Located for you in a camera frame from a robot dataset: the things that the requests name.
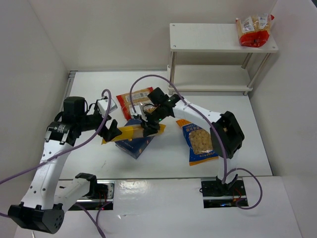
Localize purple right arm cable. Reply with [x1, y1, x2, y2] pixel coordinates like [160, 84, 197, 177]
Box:
[129, 74, 264, 210]

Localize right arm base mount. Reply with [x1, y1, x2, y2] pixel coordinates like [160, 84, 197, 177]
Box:
[199, 178, 249, 208]

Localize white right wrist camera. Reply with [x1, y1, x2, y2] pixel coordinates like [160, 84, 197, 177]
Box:
[130, 102, 156, 121]

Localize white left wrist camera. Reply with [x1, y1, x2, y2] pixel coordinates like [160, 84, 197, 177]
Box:
[97, 99, 117, 117]

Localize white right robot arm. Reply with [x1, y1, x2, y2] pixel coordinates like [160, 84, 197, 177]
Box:
[129, 88, 245, 185]

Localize blue orange orecchiette bag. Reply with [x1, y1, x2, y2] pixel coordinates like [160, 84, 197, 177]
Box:
[176, 119, 218, 166]

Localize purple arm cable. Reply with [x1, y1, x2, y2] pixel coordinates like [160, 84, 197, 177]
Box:
[0, 88, 112, 238]
[129, 74, 264, 210]

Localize white two-tier shelf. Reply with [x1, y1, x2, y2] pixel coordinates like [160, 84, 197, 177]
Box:
[167, 23, 278, 95]

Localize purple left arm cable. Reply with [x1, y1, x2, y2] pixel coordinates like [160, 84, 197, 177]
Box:
[0, 88, 112, 238]

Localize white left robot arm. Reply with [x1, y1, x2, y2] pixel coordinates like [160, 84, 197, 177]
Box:
[8, 96, 121, 234]

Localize yellow spaghetti bag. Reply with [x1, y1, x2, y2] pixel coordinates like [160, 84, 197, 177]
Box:
[101, 124, 166, 145]

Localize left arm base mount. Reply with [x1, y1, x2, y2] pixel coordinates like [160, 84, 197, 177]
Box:
[76, 180, 115, 211]

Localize red pasta bag on shelf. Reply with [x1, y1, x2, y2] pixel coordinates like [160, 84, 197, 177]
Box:
[235, 13, 274, 48]

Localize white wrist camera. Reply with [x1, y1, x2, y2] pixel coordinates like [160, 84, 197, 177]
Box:
[97, 99, 117, 117]
[130, 102, 156, 121]

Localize blue Barilla pasta box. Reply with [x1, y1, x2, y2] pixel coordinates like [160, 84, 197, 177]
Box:
[114, 119, 154, 159]

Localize red clear macaroni bag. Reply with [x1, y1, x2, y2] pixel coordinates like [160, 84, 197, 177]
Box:
[116, 87, 153, 121]

